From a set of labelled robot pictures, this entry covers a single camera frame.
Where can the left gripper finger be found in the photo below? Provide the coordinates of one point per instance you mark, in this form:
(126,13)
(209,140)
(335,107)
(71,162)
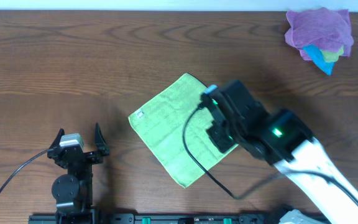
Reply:
(100,143)
(56,141)

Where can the green microfiber cloth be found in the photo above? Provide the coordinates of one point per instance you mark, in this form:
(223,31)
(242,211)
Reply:
(160,123)

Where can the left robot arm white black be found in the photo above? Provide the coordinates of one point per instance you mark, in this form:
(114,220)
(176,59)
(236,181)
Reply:
(73,191)

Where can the blue cloth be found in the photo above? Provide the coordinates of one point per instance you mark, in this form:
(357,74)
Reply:
(317,57)

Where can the green clamp on rail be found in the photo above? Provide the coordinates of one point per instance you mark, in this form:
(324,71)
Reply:
(227,221)
(146,220)

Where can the purple cloth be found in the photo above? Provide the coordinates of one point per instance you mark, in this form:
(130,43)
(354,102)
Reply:
(328,30)

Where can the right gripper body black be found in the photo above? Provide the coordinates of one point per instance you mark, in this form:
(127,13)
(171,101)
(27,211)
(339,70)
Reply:
(221,134)

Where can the yellow-green small cloth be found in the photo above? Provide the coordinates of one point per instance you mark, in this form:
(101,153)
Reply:
(331,57)

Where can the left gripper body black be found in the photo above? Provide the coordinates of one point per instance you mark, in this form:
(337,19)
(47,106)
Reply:
(90,156)

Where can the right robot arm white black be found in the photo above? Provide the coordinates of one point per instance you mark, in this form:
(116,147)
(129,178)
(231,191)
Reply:
(286,143)

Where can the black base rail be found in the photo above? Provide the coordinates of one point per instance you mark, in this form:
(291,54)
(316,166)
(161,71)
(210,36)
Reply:
(128,218)

